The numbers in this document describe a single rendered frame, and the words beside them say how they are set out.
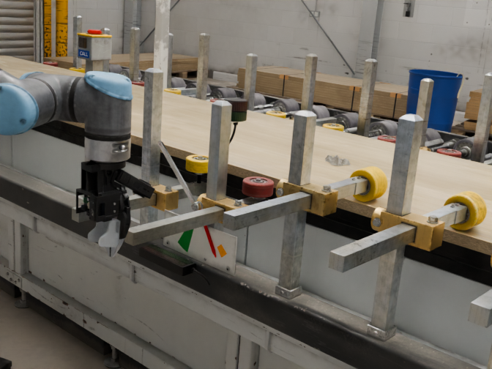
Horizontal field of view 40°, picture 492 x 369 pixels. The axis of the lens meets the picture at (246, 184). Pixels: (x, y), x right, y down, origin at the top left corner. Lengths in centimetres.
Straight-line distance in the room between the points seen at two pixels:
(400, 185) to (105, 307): 151
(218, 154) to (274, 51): 850
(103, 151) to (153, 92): 49
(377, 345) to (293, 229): 31
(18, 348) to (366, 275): 153
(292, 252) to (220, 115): 37
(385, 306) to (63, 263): 162
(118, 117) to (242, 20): 915
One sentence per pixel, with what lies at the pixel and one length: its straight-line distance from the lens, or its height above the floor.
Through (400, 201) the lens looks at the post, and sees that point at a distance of 137.
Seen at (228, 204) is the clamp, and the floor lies 87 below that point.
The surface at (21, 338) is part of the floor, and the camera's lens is 288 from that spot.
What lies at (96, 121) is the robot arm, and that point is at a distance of 134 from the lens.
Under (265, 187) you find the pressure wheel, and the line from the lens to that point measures 172.
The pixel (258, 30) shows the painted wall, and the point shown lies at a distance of 1028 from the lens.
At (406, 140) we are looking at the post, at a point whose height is 112.
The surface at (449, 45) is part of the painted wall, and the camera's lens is 892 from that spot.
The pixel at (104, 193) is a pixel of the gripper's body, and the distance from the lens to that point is 138.
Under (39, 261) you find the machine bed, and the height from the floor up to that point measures 25.
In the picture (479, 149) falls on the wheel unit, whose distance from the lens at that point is 248.
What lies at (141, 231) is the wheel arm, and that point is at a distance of 149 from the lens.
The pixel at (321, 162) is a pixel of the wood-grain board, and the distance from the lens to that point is 203.
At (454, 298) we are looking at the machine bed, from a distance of 162.
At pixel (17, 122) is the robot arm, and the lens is 125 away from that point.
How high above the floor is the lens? 137
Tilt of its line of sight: 16 degrees down
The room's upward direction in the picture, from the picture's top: 4 degrees clockwise
